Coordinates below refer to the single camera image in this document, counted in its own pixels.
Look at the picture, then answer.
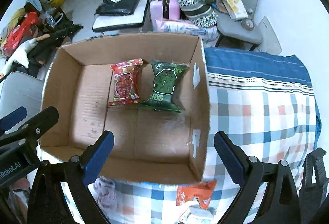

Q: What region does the pink suitcase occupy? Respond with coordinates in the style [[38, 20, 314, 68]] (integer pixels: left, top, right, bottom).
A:
[[149, 0, 181, 32]]

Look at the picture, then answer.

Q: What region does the white router box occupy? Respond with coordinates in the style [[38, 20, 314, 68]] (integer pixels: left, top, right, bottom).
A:
[[254, 16, 282, 55]]

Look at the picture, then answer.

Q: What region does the grey office chair back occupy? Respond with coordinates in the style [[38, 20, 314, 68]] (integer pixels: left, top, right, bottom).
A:
[[1, 72, 44, 119]]

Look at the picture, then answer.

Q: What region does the blue green package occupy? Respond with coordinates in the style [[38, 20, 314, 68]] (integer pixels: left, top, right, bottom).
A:
[[176, 205, 214, 224]]

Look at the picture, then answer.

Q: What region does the black white patterned bag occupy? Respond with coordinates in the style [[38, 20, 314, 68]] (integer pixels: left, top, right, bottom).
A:
[[176, 0, 218, 28]]

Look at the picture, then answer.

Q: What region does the red plastic bag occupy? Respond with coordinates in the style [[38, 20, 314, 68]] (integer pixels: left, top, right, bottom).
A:
[[2, 12, 38, 51]]

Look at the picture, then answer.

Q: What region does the yellow paper bag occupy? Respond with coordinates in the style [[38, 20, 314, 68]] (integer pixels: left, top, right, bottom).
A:
[[222, 0, 248, 21]]

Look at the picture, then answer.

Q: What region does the orange snack pack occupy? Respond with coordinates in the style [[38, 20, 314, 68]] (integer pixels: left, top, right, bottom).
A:
[[176, 180, 217, 210]]

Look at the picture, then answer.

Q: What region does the grey fabric chair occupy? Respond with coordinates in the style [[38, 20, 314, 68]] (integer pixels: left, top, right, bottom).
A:
[[216, 0, 263, 46]]

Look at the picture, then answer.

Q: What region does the purple fluffy cloth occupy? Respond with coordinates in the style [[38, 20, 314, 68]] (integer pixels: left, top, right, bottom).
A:
[[93, 176, 117, 213]]

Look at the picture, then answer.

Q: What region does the green wet wipes pack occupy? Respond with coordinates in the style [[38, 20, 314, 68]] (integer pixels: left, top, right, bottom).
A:
[[141, 60, 187, 113]]

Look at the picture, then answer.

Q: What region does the plaid checkered bed sheet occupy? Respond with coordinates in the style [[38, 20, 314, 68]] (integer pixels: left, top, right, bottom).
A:
[[108, 47, 318, 223]]

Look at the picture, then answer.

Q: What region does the white goose plush toy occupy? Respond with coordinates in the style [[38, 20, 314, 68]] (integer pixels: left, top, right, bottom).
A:
[[1, 34, 50, 79]]

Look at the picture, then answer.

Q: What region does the round tape roll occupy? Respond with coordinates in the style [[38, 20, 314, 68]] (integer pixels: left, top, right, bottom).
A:
[[241, 18, 255, 31]]

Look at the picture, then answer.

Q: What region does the brown cardboard box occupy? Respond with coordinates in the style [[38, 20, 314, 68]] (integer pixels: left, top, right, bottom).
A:
[[40, 33, 210, 185]]

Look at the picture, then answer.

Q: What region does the red floral wet wipes pack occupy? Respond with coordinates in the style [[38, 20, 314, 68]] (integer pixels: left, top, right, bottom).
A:
[[107, 58, 143, 107]]

